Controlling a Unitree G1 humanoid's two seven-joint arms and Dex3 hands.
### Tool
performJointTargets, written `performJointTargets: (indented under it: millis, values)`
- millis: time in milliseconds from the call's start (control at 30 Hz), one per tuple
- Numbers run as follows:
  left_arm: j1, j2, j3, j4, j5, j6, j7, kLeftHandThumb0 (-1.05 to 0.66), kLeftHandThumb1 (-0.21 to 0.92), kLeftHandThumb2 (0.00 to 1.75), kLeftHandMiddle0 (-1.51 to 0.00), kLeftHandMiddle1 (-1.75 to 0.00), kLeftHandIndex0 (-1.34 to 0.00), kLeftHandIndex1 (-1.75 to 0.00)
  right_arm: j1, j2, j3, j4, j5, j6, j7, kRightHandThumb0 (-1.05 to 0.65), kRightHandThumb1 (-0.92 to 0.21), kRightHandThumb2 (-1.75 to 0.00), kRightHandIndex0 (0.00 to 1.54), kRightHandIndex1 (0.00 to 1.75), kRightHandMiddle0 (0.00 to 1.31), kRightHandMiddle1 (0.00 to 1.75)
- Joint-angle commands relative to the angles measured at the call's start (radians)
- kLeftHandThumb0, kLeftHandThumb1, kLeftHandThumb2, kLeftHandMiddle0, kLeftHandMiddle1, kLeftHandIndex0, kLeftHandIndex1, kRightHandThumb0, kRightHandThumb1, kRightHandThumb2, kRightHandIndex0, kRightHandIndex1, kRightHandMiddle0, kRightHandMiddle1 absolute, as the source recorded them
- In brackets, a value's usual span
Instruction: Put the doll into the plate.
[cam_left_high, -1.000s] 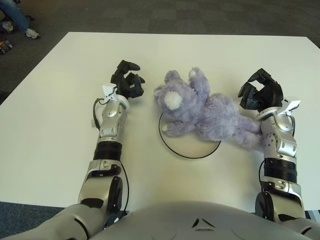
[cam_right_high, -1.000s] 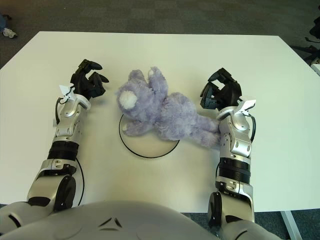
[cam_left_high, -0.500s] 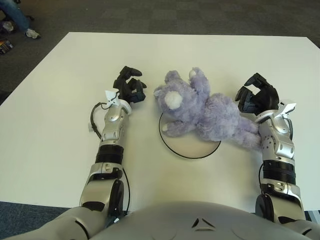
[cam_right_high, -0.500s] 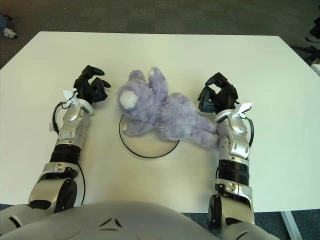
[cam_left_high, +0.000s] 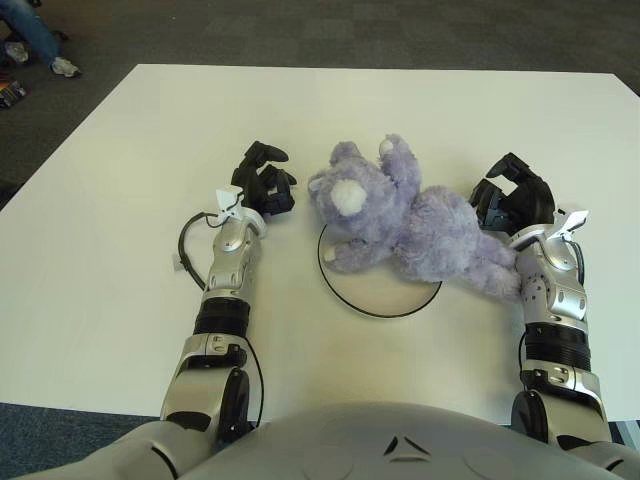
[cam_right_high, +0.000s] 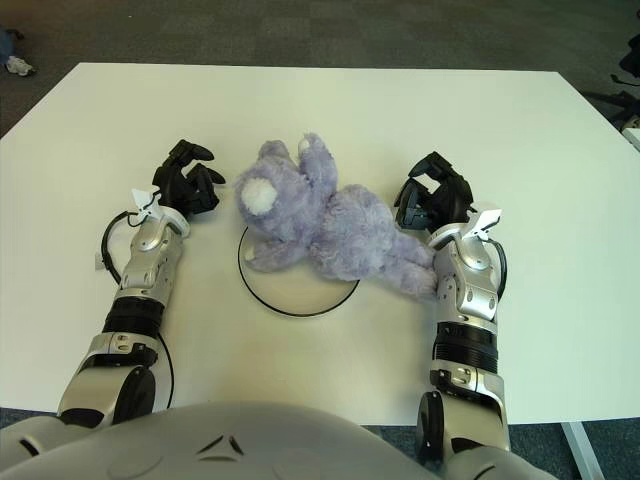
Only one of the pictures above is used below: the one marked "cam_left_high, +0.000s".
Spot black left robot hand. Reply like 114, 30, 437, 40
230, 141, 298, 217

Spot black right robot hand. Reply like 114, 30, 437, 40
468, 152, 556, 236

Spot purple plush teddy bear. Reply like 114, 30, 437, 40
305, 132, 524, 302

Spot white plate black rim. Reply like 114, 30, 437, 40
316, 224, 444, 320

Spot white sneaker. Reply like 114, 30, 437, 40
50, 57, 83, 79

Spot dark object on floor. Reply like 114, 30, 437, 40
0, 79, 29, 109

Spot person leg blue jeans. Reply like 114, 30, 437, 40
0, 0, 62, 64

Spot silver robot torso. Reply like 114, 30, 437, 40
84, 399, 640, 480

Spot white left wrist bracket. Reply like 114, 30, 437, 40
214, 184, 266, 236

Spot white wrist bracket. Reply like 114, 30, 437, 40
214, 184, 266, 236
509, 209, 590, 251

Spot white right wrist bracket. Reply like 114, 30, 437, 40
509, 209, 590, 251

